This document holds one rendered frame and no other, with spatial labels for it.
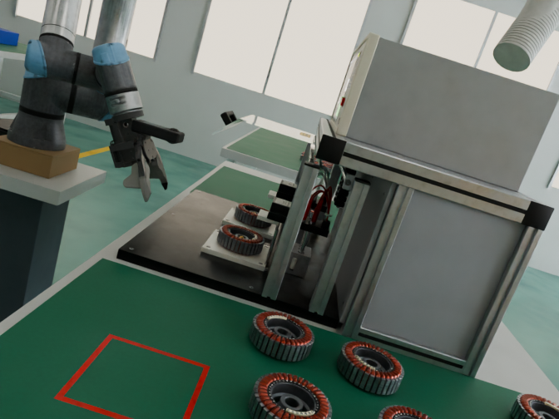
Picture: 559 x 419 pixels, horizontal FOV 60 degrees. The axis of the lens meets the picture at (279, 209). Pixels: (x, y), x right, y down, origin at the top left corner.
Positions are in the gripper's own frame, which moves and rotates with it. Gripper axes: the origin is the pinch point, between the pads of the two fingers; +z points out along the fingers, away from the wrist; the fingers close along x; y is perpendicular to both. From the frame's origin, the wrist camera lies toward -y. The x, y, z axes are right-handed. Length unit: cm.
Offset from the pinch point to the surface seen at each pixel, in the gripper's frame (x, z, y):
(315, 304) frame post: 20.4, 25.7, -32.6
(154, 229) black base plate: 3.5, 7.4, 2.4
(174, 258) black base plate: 16.2, 11.8, -5.2
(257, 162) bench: -157, 14, -1
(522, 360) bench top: 5, 55, -75
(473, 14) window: -472, -60, -225
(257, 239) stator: 1.6, 15.2, -20.6
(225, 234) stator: 3.6, 11.8, -13.9
